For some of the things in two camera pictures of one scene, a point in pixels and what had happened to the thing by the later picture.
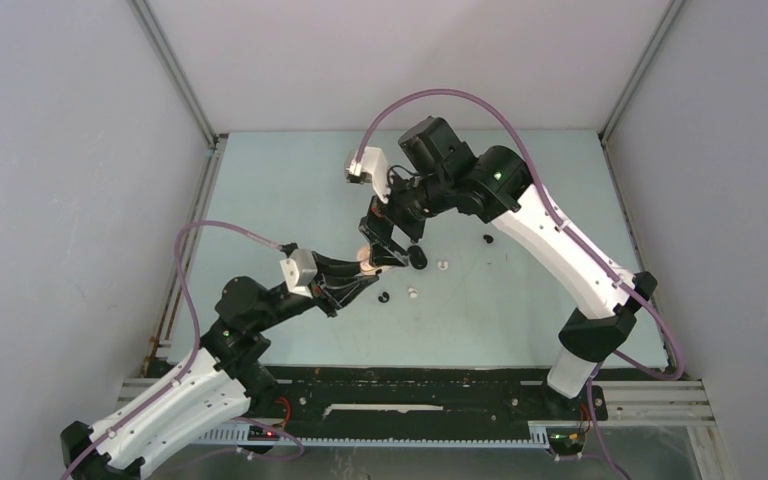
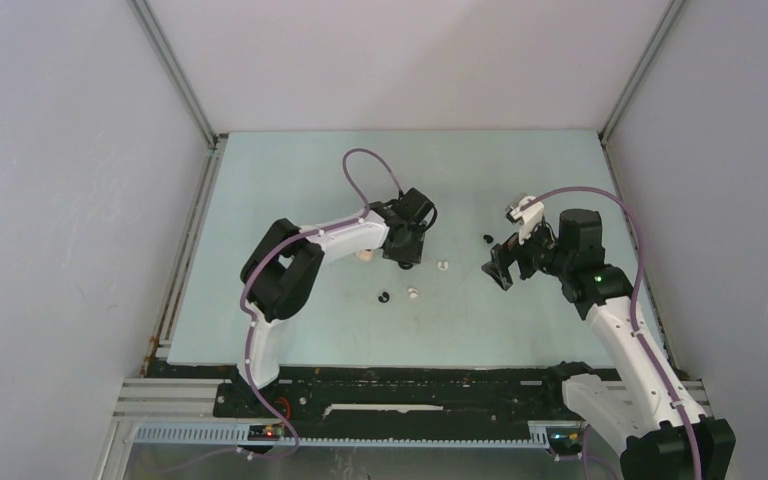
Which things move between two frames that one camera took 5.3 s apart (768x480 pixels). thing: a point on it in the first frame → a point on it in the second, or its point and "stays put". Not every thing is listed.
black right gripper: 380,230 → 510,251
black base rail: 437,395 stays put
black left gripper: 325,295 → 413,254
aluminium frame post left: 215,144 stays put
